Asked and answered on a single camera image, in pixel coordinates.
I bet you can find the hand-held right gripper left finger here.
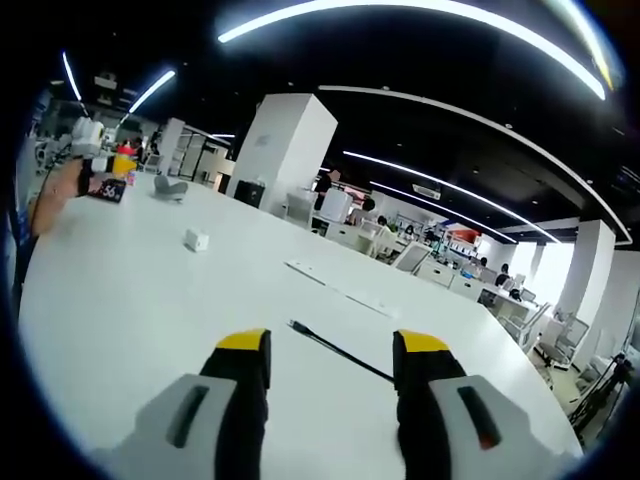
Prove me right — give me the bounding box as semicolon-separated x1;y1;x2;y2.
92;328;274;480

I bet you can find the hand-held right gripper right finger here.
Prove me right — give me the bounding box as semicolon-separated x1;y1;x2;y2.
392;328;585;480

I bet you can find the black Type-C cable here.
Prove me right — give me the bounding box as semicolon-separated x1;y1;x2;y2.
288;319;400;387

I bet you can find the white charger adapter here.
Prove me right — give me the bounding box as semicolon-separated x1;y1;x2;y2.
182;227;211;253

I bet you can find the white desk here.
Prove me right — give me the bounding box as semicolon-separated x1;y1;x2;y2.
17;169;586;480

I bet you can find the yellow container with red cap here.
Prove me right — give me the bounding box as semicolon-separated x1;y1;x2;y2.
111;143;139;176

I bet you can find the black digital clock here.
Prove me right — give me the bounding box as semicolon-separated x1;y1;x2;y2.
88;177;127;204

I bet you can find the ceiling light strip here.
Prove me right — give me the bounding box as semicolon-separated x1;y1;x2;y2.
342;149;564;245
128;69;177;115
61;49;84;103

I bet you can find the grey curved object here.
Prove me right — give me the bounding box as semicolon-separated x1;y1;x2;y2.
152;174;189;204

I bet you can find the person's blue shirt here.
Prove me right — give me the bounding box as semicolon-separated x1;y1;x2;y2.
3;197;40;306

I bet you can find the white mesh office chair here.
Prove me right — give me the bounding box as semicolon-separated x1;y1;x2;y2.
534;314;591;374

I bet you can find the black tripod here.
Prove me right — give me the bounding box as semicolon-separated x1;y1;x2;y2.
567;352;634;436

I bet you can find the black box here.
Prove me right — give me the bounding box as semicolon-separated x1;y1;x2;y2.
233;179;266;209

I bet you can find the white square pillar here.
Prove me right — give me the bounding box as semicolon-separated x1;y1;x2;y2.
225;92;339;214

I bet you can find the long curved ceiling light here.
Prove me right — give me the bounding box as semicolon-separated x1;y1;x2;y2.
217;0;609;101

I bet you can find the white desk cable cover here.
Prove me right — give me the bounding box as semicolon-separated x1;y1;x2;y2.
344;292;399;319
283;259;331;287

